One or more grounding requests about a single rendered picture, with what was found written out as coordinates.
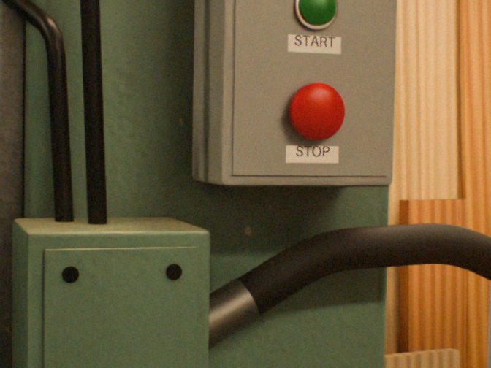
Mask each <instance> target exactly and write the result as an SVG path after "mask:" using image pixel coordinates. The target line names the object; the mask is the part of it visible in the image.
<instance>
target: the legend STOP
mask: <svg viewBox="0 0 491 368"><path fill-rule="evenodd" d="M286 163H338V147H330V146H286Z"/></svg>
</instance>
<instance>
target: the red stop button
mask: <svg viewBox="0 0 491 368"><path fill-rule="evenodd" d="M289 115H290V120H291V122H292V125H293V127H294V129H295V131H296V132H297V133H298V134H299V135H301V136H303V137H304V138H306V139H312V140H323V139H328V138H330V137H331V136H333V135H334V134H336V133H337V131H338V129H340V128H341V126H342V124H343V121H344V118H345V107H344V102H343V99H342V97H341V96H340V95H339V93H338V92H337V91H336V90H335V89H334V88H333V87H332V86H330V85H327V84H324V83H311V84H307V85H304V86H303V87H301V88H299V89H298V90H297V92H296V94H295V95H294V96H293V98H292V100H291V103H290V108H289Z"/></svg>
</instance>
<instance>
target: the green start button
mask: <svg viewBox="0 0 491 368"><path fill-rule="evenodd" d="M294 11H295V15H296V16H297V19H298V20H299V22H300V23H301V24H303V25H304V26H305V27H306V28H309V29H312V30H320V29H323V28H326V27H329V26H330V25H331V24H332V23H333V22H334V21H335V18H336V15H337V13H338V3H337V0H295V1H294Z"/></svg>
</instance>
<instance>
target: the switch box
mask: <svg viewBox="0 0 491 368"><path fill-rule="evenodd" d="M294 1H295V0H194V84H193V137H192V177H193V178H194V180H196V181H199V182H202V183H206V184H211V185H219V186H223V187H387V186H388V185H391V183H392V180H393V179H392V158H394V127H395V67H396V38H395V37H396V36H397V20H396V7H397V0H337V3H338V13H337V15H336V18H335V21H334V22H333V23H332V24H331V25H330V26H329V27H326V28H323V29H320V30H312V29H309V28H306V27H305V26H304V25H303V24H301V23H300V22H299V20H298V19H297V16H296V15H295V11H294ZM288 34H300V36H316V37H340V54H326V53H295V52H289V49H288ZM311 83H324V84H327V85H330V86H332V87H333V88H334V89H335V90H336V91H337V92H338V93H339V95H340V96H341V97H342V99H343V102H344V107H345V118H344V121H343V124H342V126H341V128H340V129H338V131H337V133H336V134H334V135H333V136H331V137H330V138H328V139H323V140H312V139H306V138H304V137H303V136H301V135H299V134H298V133H297V132H296V131H295V129H294V127H293V125H292V122H291V120H290V115H289V108H290V103H291V100H292V98H293V96H294V95H295V94H296V92H297V90H298V89H299V88H301V87H303V86H304V85H307V84H311ZM286 146H330V147H338V163H286Z"/></svg>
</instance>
